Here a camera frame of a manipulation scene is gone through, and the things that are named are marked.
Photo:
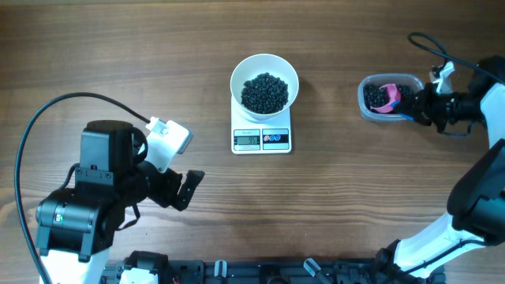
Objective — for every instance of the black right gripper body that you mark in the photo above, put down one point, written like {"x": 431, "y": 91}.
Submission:
{"x": 432, "y": 106}

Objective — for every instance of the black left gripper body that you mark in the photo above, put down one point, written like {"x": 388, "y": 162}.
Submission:
{"x": 162, "y": 188}

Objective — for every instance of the pink scoop with blue handle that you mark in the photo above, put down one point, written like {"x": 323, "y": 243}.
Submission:
{"x": 379, "y": 99}

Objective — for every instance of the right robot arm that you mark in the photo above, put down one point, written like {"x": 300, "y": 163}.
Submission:
{"x": 474, "y": 218}

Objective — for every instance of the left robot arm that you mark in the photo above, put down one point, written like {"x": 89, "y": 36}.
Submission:
{"x": 119, "y": 167}

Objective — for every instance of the white digital kitchen scale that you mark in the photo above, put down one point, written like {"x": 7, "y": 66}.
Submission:
{"x": 253, "y": 137}

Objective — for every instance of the white bowl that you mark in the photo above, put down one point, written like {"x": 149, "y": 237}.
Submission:
{"x": 256, "y": 64}

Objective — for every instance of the clear plastic bean container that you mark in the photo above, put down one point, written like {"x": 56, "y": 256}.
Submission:
{"x": 388, "y": 78}

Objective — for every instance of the black beans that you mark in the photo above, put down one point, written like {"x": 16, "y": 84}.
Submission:
{"x": 265, "y": 94}

